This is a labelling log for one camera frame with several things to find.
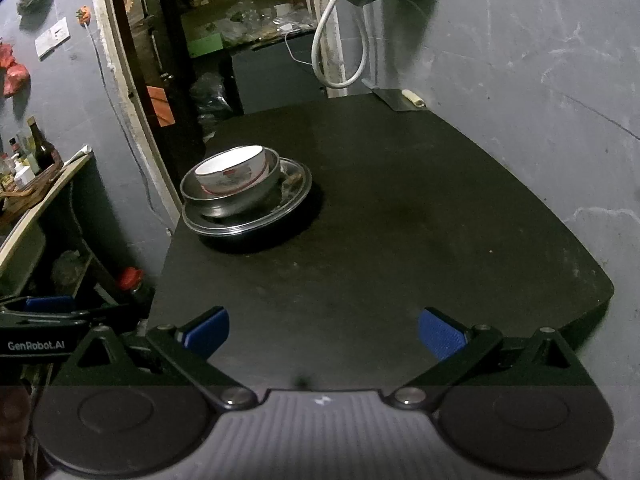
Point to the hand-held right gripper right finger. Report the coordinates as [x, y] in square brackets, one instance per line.
[440, 335]

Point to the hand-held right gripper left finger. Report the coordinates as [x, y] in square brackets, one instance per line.
[207, 332]

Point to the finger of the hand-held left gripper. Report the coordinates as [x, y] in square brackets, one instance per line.
[115, 315]
[50, 304]

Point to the steel bowl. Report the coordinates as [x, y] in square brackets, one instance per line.
[235, 205]

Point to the white ceramic bowl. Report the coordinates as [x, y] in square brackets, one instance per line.
[261, 180]
[225, 160]

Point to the steel plate with oval sticker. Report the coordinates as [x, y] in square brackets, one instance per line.
[296, 180]

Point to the red capped bottle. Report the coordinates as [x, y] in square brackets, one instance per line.
[132, 280]

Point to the light kitchen counter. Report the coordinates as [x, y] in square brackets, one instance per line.
[30, 230]

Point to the wooden tray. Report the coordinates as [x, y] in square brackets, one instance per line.
[30, 190]

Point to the small white bottle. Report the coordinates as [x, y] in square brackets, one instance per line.
[24, 174]

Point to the dark glass bottle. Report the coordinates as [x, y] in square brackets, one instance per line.
[42, 147]

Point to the orange panel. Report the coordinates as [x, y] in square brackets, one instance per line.
[161, 107]

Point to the red plastic bag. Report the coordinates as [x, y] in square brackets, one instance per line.
[15, 77]

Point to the black plastic bag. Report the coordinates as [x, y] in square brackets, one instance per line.
[212, 95]

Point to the dark grey cabinet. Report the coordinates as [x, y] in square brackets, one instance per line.
[280, 80]

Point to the white paper card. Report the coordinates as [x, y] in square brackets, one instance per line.
[52, 37]

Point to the green box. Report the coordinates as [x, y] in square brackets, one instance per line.
[205, 46]

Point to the cluttered shelf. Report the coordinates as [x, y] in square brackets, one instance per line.
[250, 20]

